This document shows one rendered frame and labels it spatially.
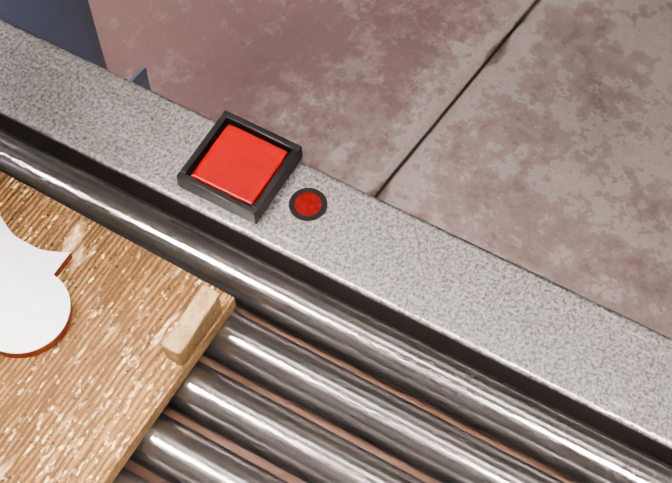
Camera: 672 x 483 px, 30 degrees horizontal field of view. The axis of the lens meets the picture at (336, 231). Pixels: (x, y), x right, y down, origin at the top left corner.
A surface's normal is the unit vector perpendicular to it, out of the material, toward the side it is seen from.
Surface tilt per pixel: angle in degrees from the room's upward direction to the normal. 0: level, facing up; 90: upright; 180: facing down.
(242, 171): 0
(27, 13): 90
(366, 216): 0
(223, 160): 0
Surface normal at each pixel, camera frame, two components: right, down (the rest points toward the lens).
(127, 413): -0.01, -0.50
